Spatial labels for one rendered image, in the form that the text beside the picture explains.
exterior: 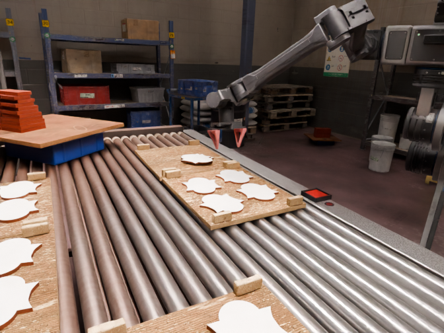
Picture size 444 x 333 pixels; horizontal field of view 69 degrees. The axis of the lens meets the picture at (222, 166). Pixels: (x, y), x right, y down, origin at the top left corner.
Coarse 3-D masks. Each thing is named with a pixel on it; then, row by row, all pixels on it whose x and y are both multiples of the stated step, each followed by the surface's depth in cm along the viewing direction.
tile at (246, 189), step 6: (246, 186) 116; (252, 186) 116; (258, 186) 116; (264, 186) 116; (240, 192) 112; (246, 192) 111; (252, 192) 111; (258, 192) 111; (264, 192) 111; (270, 192) 111; (276, 192) 112; (252, 198) 108; (258, 198) 106; (264, 198) 106; (270, 198) 107
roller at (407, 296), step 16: (176, 144) 181; (304, 224) 96; (320, 240) 89; (352, 256) 81; (368, 272) 76; (384, 288) 72; (400, 288) 70; (416, 304) 66; (432, 304) 66; (432, 320) 63
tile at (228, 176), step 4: (220, 172) 129; (224, 172) 129; (228, 172) 129; (232, 172) 129; (236, 172) 130; (240, 172) 130; (216, 176) 126; (220, 176) 125; (224, 176) 125; (228, 176) 125; (232, 176) 125; (236, 176) 125; (240, 176) 125; (244, 176) 126; (248, 176) 126; (252, 176) 126; (224, 180) 122; (228, 180) 121; (232, 180) 121; (236, 180) 121; (240, 180) 121; (244, 180) 121; (248, 180) 122
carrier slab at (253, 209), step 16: (192, 176) 126; (208, 176) 127; (256, 176) 128; (176, 192) 111; (192, 192) 111; (224, 192) 112; (192, 208) 100; (256, 208) 101; (272, 208) 102; (288, 208) 103; (208, 224) 91; (224, 224) 92
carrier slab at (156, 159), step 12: (144, 156) 149; (156, 156) 150; (168, 156) 151; (180, 156) 151; (216, 156) 153; (156, 168) 133; (180, 168) 134; (192, 168) 135; (204, 168) 135; (216, 168) 136
